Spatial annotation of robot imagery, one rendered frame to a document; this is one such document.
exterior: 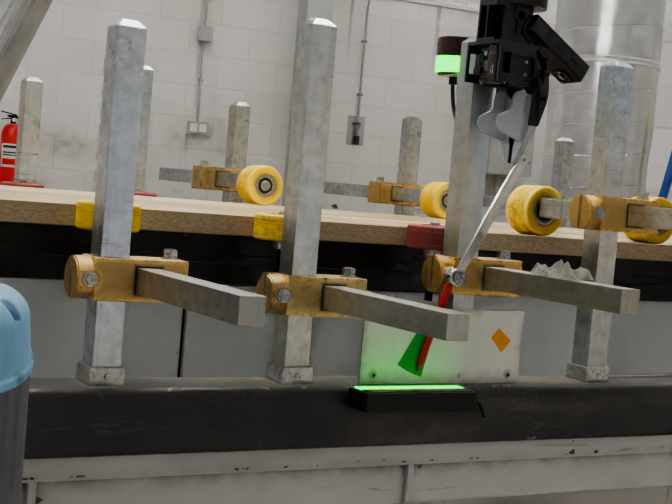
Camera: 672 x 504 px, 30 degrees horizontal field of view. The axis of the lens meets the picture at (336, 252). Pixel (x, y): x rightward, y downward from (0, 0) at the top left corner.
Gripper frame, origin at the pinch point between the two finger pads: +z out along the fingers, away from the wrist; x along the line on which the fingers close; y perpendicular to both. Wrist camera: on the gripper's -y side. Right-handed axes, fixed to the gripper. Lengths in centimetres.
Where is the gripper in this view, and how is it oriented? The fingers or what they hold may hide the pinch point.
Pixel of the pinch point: (517, 153)
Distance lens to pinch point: 166.7
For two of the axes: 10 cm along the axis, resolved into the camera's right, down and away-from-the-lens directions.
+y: -8.5, -0.6, -5.2
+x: 5.1, 0.9, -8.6
